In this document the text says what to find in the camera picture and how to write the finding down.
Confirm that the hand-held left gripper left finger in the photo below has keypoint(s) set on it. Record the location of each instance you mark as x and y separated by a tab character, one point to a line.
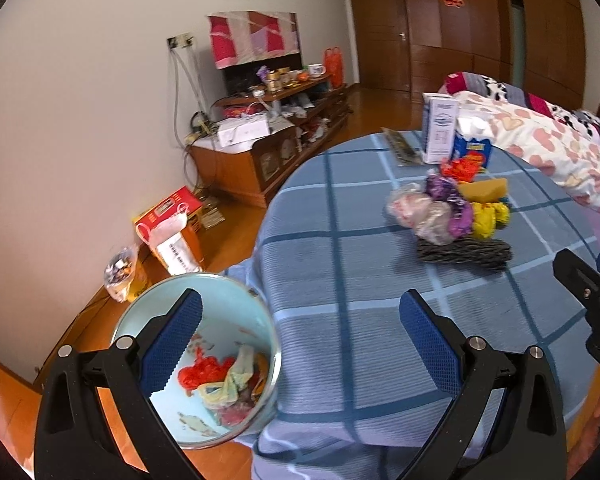
172	345

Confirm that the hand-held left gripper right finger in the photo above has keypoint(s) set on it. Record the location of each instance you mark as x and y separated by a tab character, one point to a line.
430	345

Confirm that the light blue bin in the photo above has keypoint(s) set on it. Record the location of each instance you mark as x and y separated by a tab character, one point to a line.
220	310

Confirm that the yellow green plastic bag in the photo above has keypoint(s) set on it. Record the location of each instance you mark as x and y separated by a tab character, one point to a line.
235	377

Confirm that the red plastic bag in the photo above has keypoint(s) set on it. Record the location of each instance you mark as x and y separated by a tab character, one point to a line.
235	414

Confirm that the orange paper wrapper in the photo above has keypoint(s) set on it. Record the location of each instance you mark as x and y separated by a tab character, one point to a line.
263	377

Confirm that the dark striped cloth bundle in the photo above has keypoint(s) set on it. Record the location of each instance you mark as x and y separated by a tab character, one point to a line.
462	252

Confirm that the yellow foil wrapper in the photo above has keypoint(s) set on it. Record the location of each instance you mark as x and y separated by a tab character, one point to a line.
485	217

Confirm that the clear plastic bag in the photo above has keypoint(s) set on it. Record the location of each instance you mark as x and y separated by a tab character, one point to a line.
435	222

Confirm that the purple foil wrapper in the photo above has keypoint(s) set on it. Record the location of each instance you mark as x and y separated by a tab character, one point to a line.
461	217
442	187

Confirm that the yellow sponge block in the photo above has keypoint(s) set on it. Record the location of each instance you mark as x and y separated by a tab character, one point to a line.
485	191

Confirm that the pink tinted plastic bag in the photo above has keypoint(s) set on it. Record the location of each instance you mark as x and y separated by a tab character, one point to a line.
407	203

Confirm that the red orange blue foil wrapper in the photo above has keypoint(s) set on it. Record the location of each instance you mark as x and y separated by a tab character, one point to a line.
461	167

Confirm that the clear bag of candies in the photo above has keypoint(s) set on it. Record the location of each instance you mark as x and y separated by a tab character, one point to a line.
121	267

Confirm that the blue checked tablecloth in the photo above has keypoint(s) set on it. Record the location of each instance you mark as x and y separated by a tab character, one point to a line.
355	285

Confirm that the red cardboard box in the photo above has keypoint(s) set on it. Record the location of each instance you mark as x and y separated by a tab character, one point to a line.
172	220

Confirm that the blue white gable carton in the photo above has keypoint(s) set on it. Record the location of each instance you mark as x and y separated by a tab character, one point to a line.
472	145

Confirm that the wooden television cabinet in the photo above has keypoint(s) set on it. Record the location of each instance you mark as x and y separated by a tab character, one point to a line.
230	170

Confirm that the flat dark foil packet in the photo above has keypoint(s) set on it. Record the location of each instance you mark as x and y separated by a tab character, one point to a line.
402	147

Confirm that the tall white milk carton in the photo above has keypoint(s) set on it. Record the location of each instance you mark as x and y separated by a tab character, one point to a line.
437	130

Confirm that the white flat box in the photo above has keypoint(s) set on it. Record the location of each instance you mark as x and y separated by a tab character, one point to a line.
242	130

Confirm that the red gift box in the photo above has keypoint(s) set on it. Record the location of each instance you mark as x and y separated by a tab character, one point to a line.
235	110

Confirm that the brown wooden wardrobe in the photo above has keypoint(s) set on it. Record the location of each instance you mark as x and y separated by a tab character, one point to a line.
480	35

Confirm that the black television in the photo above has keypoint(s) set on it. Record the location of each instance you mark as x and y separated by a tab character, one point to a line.
240	77

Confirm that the gold lidded glass jar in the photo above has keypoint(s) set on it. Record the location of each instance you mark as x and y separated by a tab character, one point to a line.
283	75
272	80

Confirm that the orange red bag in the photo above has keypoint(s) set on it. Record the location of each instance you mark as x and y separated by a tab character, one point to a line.
332	65

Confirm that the white printed mug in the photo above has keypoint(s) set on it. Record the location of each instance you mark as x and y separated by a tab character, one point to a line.
316	69

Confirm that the television with red cloth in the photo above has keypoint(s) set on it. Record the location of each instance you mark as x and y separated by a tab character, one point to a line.
250	37

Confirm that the brown wooden door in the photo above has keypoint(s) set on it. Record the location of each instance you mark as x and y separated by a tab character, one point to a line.
375	25

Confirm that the wall socket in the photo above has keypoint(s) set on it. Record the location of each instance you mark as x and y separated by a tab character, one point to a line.
181	40

